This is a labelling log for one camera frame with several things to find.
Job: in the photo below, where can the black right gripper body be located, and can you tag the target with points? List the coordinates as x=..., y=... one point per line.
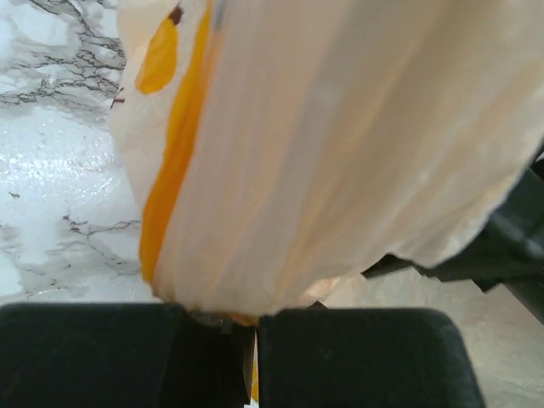
x=508, y=251

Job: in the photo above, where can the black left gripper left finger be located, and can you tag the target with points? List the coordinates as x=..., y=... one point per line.
x=121, y=355

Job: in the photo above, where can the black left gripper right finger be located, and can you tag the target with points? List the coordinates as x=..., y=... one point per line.
x=364, y=358

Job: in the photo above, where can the translucent orange plastic bag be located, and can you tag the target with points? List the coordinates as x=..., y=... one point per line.
x=279, y=149

